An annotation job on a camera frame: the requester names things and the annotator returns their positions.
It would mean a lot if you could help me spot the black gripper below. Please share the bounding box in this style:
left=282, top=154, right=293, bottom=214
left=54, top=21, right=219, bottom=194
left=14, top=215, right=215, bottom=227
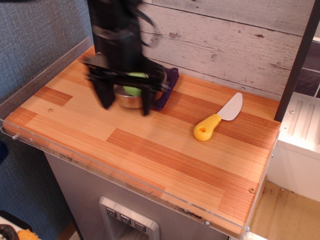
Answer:
left=84, top=29, right=160, bottom=116

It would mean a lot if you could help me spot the yellow handled toy knife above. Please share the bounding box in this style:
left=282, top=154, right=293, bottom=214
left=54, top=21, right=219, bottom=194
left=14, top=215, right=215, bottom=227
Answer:
left=193, top=92, right=243, bottom=142

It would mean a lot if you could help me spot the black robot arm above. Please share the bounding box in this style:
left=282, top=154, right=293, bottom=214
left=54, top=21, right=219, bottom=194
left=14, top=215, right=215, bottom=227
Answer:
left=84, top=0, right=169, bottom=116

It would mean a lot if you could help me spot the green toy pear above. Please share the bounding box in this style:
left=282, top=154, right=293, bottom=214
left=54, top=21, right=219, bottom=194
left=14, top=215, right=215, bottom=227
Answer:
left=123, top=72, right=149, bottom=97

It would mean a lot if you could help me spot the stainless steel pot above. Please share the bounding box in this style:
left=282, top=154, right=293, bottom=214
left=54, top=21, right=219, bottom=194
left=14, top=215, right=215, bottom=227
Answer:
left=113, top=63, right=168, bottom=109

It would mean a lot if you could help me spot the purple knitted cloth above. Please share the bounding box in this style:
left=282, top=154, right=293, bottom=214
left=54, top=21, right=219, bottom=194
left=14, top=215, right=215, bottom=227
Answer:
left=154, top=67, right=180, bottom=111

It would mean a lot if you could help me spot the grey toy fridge cabinet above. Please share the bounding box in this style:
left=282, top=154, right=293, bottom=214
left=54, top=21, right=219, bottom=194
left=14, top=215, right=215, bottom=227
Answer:
left=45, top=153, right=228, bottom=240

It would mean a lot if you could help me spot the clear acrylic edge guard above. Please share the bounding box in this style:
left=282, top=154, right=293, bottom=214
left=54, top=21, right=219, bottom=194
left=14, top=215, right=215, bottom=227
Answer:
left=3, top=113, right=280, bottom=239

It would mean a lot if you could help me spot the silver dispenser panel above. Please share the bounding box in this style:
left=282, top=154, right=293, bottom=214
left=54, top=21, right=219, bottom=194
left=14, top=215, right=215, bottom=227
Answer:
left=99, top=196, right=160, bottom=240

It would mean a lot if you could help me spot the orange object bottom left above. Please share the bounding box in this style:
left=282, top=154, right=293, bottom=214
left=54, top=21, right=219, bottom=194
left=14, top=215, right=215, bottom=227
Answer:
left=17, top=229, right=39, bottom=240

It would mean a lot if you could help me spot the white toy sink unit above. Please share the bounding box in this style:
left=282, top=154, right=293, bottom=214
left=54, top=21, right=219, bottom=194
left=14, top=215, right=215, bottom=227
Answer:
left=266, top=92, right=320, bottom=201

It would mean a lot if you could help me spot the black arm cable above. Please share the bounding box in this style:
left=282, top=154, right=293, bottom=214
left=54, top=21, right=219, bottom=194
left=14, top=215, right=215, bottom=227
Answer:
left=129, top=4, right=161, bottom=50

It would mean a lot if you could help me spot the dark right frame post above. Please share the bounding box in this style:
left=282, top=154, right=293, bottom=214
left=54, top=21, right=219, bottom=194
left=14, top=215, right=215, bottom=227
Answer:
left=274, top=0, right=320, bottom=122

